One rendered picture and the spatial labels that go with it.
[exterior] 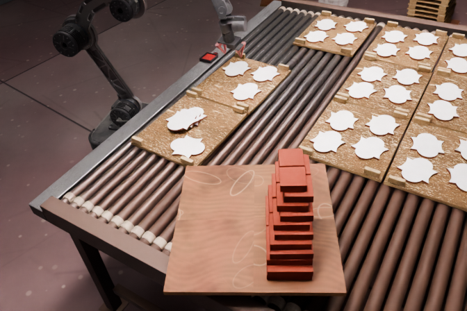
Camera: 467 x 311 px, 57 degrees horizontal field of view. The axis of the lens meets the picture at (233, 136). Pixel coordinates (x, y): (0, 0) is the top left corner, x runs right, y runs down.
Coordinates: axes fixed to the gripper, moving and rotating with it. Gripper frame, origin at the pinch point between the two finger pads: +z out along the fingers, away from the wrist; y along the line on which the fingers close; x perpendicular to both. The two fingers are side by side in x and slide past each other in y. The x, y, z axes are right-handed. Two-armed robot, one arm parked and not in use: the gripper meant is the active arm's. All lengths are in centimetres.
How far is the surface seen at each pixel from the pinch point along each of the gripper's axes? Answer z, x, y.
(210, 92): 7.8, 21.3, 2.2
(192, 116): 0.0, 43.0, -4.7
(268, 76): 12.6, -3.1, -16.6
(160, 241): -7, 99, -34
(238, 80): 11.2, 6.4, -4.3
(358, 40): 26, -57, -42
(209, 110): 5.4, 32.8, -5.9
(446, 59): 27, -57, -89
